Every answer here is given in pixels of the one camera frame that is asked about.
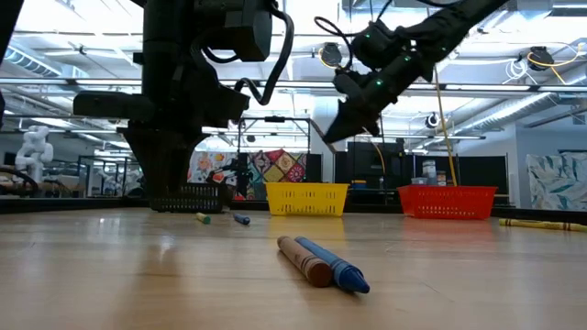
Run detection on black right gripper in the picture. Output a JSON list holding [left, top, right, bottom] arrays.
[[322, 55, 436, 145]]

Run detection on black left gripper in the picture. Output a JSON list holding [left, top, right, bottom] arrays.
[[72, 82, 251, 199]]

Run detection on brown crayon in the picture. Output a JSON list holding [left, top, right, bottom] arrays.
[[276, 235, 333, 289]]

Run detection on white square column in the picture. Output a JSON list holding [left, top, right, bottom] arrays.
[[310, 95, 347, 184]]

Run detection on black partition panel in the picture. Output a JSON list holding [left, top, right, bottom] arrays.
[[458, 155, 510, 196], [333, 141, 407, 192]]

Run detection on black plastic basket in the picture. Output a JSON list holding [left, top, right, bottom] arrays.
[[149, 182, 235, 215]]

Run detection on colourful patchwork cloth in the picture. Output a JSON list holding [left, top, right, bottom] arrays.
[[186, 148, 308, 202]]

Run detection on yellow plastic basket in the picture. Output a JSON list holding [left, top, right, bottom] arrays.
[[264, 181, 350, 218]]

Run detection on stack of storage jars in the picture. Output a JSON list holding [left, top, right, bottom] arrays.
[[420, 159, 449, 188]]

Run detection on red plastic basket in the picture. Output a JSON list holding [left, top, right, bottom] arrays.
[[396, 184, 499, 221]]

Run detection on long ceiling light strip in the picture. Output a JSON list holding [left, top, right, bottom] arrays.
[[0, 76, 587, 94]]

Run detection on leaf print cloth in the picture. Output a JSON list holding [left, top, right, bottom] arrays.
[[526, 150, 587, 213]]

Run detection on black metal gantry frame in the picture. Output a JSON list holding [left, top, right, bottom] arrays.
[[236, 115, 313, 155]]

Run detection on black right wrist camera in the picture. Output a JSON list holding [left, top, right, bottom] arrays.
[[350, 20, 412, 70]]

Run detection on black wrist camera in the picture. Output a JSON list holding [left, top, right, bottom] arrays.
[[196, 0, 274, 63], [350, 20, 412, 70]]

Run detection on black camera cable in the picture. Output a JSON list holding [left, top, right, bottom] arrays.
[[190, 4, 295, 107], [313, 16, 357, 71]]

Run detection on yellow hanging cable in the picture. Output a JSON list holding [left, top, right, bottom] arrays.
[[433, 68, 460, 188]]

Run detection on black aluminium table frame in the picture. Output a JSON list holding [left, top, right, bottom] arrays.
[[0, 194, 587, 226]]

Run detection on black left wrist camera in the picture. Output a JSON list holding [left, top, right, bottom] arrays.
[[196, 0, 274, 63]]

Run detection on grey ventilation duct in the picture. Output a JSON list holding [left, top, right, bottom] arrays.
[[453, 91, 587, 134], [2, 45, 63, 79]]

